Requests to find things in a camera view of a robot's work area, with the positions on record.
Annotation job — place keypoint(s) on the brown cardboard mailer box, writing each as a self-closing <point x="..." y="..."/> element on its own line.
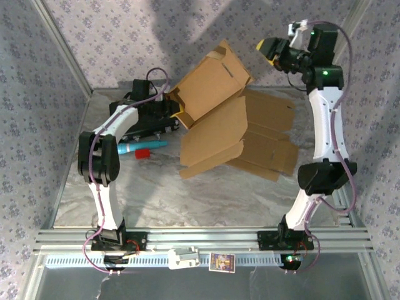
<point x="212" y="84"/>
<point x="268" y="140"/>

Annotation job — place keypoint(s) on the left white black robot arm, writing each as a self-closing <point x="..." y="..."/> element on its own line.
<point x="100" y="162"/>

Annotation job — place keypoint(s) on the black hard case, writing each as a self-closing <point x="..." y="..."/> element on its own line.
<point x="147" y="126"/>

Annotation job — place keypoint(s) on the blue marker pen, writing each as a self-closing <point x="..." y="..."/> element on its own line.
<point x="140" y="147"/>

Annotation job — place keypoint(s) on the red cap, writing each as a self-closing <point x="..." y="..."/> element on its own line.
<point x="142" y="154"/>

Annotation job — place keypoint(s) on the colourful picture card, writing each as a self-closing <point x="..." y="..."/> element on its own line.
<point x="222" y="262"/>

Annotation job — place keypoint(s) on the black controller board with lights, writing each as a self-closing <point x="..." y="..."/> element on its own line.
<point x="290" y="262"/>

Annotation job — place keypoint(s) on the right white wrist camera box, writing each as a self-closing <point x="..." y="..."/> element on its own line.
<point x="297" y="31"/>

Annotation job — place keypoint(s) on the aluminium frame post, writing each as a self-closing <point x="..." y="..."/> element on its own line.
<point x="347" y="28"/>
<point x="63" y="47"/>

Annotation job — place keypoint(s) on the thin aluminium table rail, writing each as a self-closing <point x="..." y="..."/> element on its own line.
<point x="106" y="90"/>

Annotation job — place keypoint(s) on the aluminium side rail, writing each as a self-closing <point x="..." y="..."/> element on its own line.
<point x="343" y="212"/>
<point x="80" y="125"/>

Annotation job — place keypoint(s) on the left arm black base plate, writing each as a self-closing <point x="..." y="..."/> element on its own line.
<point x="139" y="240"/>

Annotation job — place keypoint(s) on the white plastic bracket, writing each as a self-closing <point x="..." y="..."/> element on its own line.
<point x="178" y="261"/>

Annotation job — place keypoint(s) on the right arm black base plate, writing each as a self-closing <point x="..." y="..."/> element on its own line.
<point x="265" y="240"/>

